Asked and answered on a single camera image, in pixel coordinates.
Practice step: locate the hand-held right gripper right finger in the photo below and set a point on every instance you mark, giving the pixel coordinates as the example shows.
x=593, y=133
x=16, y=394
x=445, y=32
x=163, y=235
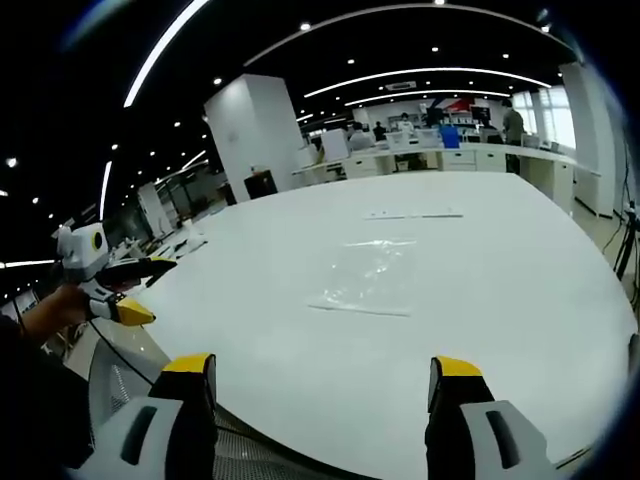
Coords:
x=470, y=425

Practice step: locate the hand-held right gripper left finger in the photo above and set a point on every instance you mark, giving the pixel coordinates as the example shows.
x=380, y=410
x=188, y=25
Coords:
x=165, y=425

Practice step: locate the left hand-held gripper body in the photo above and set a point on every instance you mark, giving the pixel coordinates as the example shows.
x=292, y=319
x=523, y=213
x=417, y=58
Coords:
x=82, y=252

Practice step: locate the clear resealable plastic bag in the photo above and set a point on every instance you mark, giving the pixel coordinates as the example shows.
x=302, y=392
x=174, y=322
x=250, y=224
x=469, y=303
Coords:
x=367, y=277

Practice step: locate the person's left hand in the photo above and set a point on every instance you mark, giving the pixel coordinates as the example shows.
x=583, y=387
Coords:
x=62, y=307

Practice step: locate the person's dark sleeve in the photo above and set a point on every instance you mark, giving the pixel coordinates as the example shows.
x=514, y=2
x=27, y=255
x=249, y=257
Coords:
x=35, y=395

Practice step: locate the black cabinet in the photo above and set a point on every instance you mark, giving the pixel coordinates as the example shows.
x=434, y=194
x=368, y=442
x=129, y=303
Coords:
x=260, y=184

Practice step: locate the white square pillar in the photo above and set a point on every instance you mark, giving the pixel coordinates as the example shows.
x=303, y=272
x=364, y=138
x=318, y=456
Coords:
x=257, y=135

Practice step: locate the flat white paper strip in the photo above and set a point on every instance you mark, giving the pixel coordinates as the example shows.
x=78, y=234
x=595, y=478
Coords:
x=384, y=215
x=442, y=214

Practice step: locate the white board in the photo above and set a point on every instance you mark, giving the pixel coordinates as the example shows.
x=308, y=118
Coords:
x=334, y=144

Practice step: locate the black tripod stand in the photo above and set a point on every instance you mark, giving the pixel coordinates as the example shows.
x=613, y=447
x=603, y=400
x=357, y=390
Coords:
x=626, y=245

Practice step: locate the long white counter desk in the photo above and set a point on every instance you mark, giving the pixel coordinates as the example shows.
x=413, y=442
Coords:
x=450, y=159

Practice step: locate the blue box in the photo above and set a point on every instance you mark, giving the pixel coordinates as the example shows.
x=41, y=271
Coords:
x=450, y=136

